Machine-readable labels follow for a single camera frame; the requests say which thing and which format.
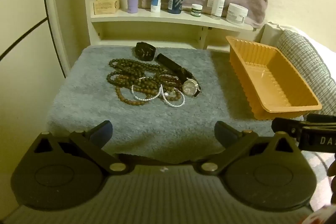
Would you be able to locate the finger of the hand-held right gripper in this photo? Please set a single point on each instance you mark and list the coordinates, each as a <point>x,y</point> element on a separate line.
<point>323,119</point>
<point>286,126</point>

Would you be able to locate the grey-blue fluffy mat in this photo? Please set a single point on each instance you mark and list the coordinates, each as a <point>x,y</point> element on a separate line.
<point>157,124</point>

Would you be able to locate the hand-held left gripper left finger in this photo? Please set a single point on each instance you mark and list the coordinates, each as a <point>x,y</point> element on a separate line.
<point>102,132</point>

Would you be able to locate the orange ribbed plastic tray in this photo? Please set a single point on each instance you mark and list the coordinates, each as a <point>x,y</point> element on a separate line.
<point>262,82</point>

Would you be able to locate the tan cardboard box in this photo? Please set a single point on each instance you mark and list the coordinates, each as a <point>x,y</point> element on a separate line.
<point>106,6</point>

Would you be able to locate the all-black wrist watch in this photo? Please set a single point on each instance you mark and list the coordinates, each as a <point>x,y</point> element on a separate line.
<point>144,52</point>

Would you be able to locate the white curved frame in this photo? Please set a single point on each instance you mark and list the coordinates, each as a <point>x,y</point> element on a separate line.
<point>53,3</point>

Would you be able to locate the grey woven pillow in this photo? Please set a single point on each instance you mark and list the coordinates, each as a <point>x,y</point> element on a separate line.
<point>302,56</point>

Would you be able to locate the small green-label jar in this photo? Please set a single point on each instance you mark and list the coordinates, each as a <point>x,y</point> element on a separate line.
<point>197,11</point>

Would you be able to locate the person's right hand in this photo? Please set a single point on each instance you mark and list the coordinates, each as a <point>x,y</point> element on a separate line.
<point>333,171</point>

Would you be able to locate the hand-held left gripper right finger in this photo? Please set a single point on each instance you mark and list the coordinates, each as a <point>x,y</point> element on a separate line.
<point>223,132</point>

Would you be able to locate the white wooden shelf unit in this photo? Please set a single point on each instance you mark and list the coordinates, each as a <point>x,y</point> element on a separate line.
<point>157,16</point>

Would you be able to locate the large white pearl charm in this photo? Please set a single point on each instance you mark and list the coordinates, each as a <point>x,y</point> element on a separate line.
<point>166,94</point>

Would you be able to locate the white cream jar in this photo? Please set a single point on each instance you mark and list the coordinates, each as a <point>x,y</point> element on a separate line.
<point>236,14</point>

